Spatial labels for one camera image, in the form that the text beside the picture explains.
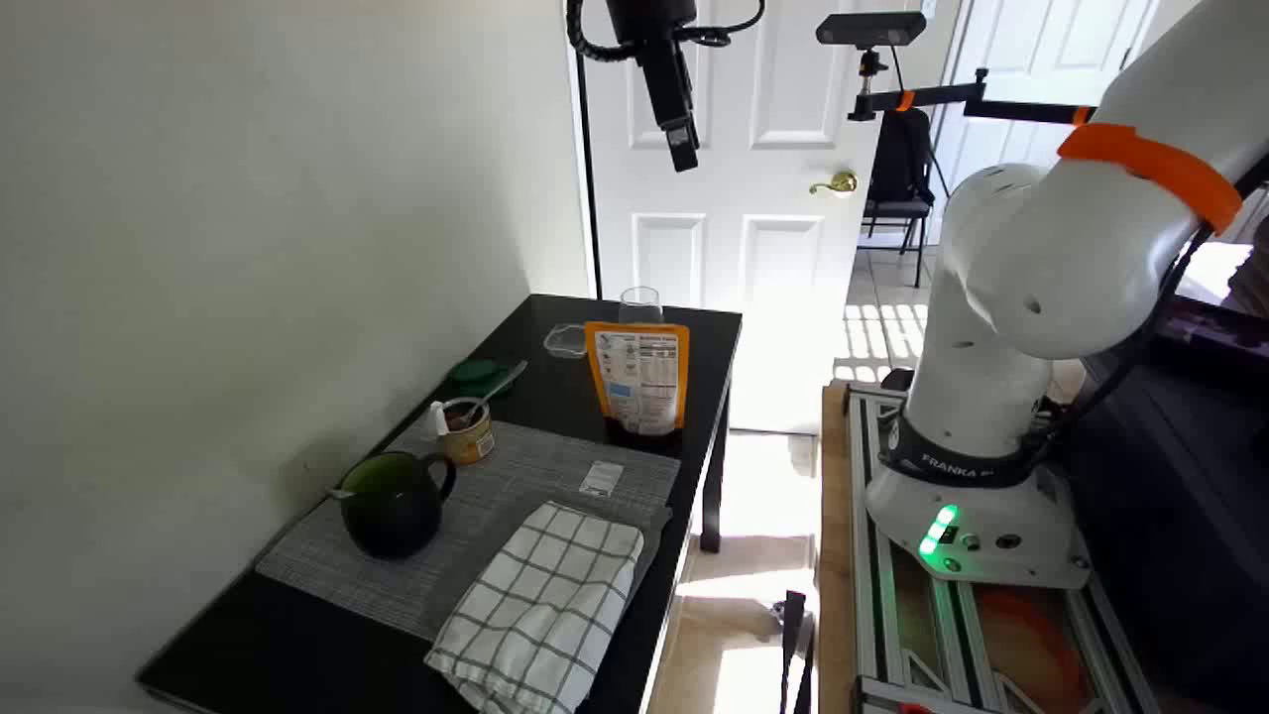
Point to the black stereo camera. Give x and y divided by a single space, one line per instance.
873 26

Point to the white checkered cloth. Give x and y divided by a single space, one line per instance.
542 609

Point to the clear glass jar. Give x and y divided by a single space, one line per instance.
640 302

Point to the black table leg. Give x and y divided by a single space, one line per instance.
714 477

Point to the black folding chair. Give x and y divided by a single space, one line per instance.
900 163

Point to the clear plastic container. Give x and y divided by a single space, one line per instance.
565 344

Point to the black floor stand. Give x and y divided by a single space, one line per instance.
795 648

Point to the wooden board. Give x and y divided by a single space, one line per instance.
834 556

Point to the small white cup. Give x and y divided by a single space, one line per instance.
465 440

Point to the dark furniture block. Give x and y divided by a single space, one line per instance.
1174 528

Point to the dark green teapot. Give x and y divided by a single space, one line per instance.
394 507

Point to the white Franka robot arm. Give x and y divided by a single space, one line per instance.
1005 280

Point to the white panel door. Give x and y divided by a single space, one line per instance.
780 265
1046 53

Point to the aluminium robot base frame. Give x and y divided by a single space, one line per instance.
878 637

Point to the green rectangular lid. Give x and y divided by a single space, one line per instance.
471 380

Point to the green round lid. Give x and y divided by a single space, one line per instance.
495 364

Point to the small white card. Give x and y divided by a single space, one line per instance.
599 477

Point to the grey woven placemat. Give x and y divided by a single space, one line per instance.
518 461

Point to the orange stand-up pouch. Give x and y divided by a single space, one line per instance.
640 380

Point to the brass door knob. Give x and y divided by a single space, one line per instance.
834 182

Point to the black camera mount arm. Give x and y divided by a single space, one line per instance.
977 101

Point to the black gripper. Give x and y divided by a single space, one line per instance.
655 35

